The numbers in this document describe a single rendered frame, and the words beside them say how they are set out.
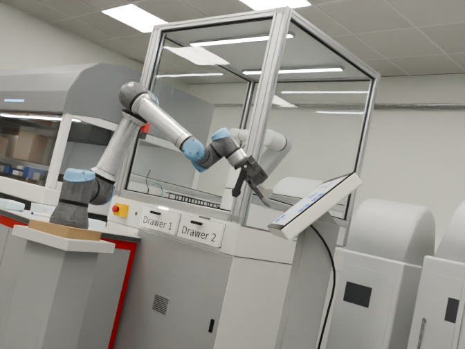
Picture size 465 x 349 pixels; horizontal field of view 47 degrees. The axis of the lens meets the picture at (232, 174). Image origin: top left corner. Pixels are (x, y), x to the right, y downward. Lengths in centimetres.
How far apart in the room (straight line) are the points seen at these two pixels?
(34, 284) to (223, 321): 84
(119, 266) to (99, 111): 109
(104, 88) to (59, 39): 370
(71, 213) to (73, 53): 521
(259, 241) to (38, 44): 502
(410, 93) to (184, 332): 396
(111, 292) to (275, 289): 84
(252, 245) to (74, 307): 84
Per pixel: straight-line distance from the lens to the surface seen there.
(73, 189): 217
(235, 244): 245
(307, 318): 198
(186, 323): 263
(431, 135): 562
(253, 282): 260
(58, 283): 212
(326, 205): 178
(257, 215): 253
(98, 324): 291
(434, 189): 548
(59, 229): 210
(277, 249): 269
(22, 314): 223
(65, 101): 339
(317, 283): 197
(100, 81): 352
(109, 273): 286
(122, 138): 229
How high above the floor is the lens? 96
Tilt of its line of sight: 5 degrees up
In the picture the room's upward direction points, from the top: 12 degrees clockwise
